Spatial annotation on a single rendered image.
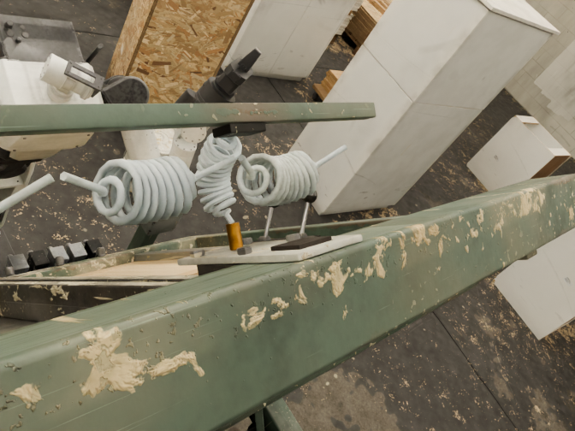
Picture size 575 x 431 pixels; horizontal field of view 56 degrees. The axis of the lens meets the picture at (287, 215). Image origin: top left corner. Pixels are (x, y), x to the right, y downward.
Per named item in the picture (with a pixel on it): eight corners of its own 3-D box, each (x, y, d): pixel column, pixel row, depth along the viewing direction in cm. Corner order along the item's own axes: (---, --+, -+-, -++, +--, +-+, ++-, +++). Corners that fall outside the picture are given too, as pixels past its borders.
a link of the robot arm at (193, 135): (227, 121, 140) (199, 150, 144) (224, 100, 148) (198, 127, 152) (191, 97, 134) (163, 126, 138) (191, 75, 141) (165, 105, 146)
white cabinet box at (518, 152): (485, 163, 618) (533, 116, 575) (519, 202, 594) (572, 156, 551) (465, 164, 588) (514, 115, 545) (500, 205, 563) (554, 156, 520)
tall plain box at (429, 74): (354, 158, 472) (499, -23, 367) (393, 211, 446) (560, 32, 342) (277, 160, 411) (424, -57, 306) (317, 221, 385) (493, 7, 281)
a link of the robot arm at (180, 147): (209, 120, 142) (194, 160, 150) (208, 103, 149) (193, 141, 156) (185, 113, 140) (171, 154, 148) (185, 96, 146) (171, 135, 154)
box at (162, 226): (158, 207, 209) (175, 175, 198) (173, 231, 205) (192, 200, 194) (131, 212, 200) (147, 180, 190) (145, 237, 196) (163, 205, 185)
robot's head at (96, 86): (59, 67, 130) (71, 55, 124) (93, 85, 135) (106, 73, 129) (51, 90, 128) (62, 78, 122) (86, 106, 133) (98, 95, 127)
